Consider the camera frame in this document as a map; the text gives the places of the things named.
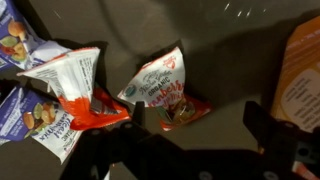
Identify orange white stand-up bag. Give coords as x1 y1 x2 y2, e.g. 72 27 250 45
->
270 14 320 134

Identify purple nut mix snack pack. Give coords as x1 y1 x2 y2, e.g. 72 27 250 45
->
0 85 84 165

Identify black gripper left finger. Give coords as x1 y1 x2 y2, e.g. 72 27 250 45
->
59 101 188 180

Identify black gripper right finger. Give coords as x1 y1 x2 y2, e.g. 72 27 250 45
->
243 100 320 180

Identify red white cranberry snack pack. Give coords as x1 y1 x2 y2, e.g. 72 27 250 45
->
117 46 213 132

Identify purple white snack pack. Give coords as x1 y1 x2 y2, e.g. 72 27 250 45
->
0 0 72 72

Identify white orange snack pack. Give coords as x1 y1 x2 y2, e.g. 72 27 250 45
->
16 46 132 132

